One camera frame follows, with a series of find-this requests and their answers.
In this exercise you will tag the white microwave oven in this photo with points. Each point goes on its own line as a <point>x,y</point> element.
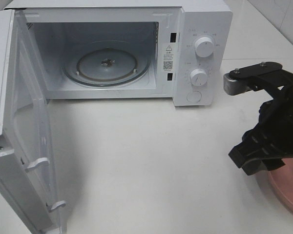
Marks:
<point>60,25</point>

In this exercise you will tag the glass turntable plate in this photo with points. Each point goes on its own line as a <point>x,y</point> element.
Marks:
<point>106,63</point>

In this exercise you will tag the white door release button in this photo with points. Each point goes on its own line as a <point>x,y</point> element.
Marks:
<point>194,97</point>

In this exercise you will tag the white control knob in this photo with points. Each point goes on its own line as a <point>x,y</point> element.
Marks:
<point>204,46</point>
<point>198,77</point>

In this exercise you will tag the white lower control knob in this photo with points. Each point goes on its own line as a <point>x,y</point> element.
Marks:
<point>198,77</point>

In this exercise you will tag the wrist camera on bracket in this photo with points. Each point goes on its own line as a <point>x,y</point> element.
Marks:
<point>255,77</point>

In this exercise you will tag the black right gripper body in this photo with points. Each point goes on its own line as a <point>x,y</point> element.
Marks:
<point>275,123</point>

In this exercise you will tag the white microwave door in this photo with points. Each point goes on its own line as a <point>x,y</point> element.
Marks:
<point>27,167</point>

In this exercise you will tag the warning label sticker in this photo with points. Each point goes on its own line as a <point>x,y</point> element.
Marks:
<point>167,57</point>

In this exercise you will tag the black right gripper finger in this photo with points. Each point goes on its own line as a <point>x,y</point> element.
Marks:
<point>253,157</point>

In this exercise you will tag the white upper control knob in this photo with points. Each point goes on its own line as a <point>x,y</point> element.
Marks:
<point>204,46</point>

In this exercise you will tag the pink plate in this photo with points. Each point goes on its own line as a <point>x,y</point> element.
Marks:
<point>277,184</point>

